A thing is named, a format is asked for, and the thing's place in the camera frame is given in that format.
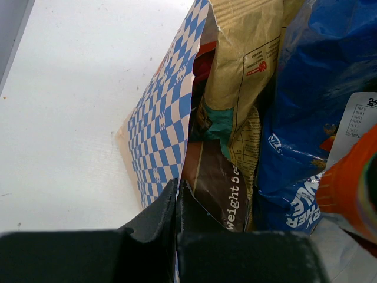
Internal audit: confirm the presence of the tan kraft snack bag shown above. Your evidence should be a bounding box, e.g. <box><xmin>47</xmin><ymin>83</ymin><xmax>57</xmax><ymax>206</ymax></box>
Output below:
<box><xmin>201</xmin><ymin>0</ymin><xmax>307</xmax><ymax>231</ymax></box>

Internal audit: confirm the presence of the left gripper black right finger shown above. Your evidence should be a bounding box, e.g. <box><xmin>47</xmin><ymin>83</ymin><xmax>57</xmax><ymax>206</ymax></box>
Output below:
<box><xmin>176</xmin><ymin>181</ymin><xmax>329</xmax><ymax>282</ymax></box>

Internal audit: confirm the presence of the blue Doritos bag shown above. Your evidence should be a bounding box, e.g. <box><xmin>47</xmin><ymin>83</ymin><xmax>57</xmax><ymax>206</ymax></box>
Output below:
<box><xmin>254</xmin><ymin>0</ymin><xmax>377</xmax><ymax>283</ymax></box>

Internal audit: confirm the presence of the blue checkered paper bag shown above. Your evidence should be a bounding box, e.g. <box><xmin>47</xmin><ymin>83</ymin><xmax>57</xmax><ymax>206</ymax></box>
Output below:
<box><xmin>116</xmin><ymin>1</ymin><xmax>210</xmax><ymax>209</ymax></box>

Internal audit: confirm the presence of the colourful Fox's candy bag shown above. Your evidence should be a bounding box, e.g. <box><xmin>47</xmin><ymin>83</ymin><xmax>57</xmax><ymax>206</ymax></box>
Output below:
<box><xmin>316</xmin><ymin>126</ymin><xmax>376</xmax><ymax>244</ymax></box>

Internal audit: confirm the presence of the brown Kettle chips bag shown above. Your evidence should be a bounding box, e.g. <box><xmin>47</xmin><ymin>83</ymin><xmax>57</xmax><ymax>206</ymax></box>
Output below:
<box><xmin>182</xmin><ymin>140</ymin><xmax>249</xmax><ymax>232</ymax></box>

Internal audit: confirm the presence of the pink hand cooked chips bag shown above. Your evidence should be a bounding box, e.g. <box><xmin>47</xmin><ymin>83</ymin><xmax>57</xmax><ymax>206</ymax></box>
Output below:
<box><xmin>193</xmin><ymin>41</ymin><xmax>216</xmax><ymax>84</ymax></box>

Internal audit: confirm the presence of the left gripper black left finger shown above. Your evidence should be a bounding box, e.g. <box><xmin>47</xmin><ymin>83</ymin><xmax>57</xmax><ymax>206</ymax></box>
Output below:
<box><xmin>1</xmin><ymin>179</ymin><xmax>178</xmax><ymax>282</ymax></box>

